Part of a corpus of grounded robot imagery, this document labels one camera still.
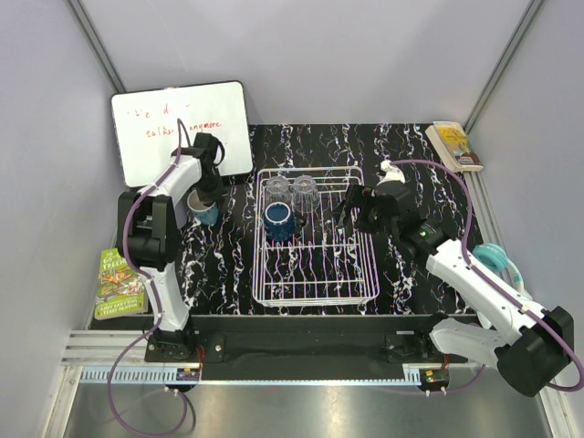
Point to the green treehouse book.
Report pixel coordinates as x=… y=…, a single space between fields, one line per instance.
x=120 y=291

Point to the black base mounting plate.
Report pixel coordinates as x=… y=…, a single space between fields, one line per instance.
x=302 y=349

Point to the teal floral ceramic mug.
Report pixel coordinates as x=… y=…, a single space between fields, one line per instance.
x=205 y=214

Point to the lavender plastic cup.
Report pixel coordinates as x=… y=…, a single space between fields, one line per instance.
x=181 y=212

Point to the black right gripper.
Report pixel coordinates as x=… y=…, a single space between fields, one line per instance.
x=358 y=196

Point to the dark blue ceramic mug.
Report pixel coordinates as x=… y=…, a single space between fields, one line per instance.
x=282 y=223

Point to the yellow paperback book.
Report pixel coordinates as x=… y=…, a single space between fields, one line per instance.
x=451 y=143

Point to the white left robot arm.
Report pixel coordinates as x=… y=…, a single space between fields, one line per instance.
x=148 y=232

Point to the clear glass cup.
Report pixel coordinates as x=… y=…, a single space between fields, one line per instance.
x=278 y=191
x=305 y=194

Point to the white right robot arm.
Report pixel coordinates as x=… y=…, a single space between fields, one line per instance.
x=528 y=344

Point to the aluminium front rail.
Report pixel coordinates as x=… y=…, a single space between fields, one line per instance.
x=109 y=356

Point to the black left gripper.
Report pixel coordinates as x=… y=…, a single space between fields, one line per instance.
x=217 y=194

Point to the white wire dish rack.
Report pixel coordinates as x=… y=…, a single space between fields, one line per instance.
x=323 y=264

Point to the white dry-erase board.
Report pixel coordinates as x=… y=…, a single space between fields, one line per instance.
x=150 y=124

